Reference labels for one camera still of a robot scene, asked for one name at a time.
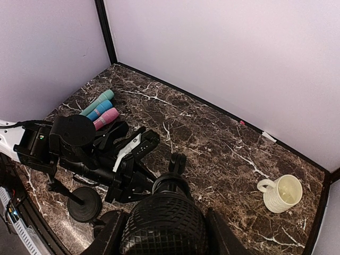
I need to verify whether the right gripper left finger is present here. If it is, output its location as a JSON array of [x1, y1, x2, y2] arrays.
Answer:
[[81, 211, 126, 255]]

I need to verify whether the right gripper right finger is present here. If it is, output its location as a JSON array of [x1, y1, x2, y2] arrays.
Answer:
[[206, 208, 251, 255]]

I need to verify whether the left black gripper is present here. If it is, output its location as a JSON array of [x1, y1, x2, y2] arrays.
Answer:
[[105, 159, 157, 203]]

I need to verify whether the black microphone white ring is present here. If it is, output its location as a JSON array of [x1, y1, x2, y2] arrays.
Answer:
[[120, 192, 209, 255]]

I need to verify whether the pink microphone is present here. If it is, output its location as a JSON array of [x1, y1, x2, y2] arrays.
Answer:
[[93, 107, 120, 131]]

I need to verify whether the blue microphone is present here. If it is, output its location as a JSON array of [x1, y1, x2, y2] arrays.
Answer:
[[86, 100, 113, 122]]

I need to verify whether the mint green microphone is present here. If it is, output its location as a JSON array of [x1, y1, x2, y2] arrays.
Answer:
[[80, 89, 114, 116]]

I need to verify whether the black mic stand blue mic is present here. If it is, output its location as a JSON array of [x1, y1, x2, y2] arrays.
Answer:
[[93, 121, 129, 151]]

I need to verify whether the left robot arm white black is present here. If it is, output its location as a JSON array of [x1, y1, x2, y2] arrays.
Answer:
[[1, 115, 160, 203]]

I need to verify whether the beige mug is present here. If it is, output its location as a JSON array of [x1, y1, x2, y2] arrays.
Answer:
[[257, 174, 303, 214]]

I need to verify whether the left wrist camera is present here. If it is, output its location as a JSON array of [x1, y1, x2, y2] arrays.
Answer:
[[113, 130, 160, 173]]

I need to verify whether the white slotted cable duct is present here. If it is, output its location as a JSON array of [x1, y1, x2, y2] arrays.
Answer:
[[1, 187, 44, 255]]

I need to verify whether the right black frame post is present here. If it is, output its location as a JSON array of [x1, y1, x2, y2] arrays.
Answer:
[[329, 168, 340, 184]]

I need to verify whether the black frame post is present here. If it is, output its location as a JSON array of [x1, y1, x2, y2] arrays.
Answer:
[[94, 0, 118, 65], [329, 168, 340, 184]]

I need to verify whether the left black frame post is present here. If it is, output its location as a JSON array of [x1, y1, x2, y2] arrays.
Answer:
[[94, 0, 118, 65]]

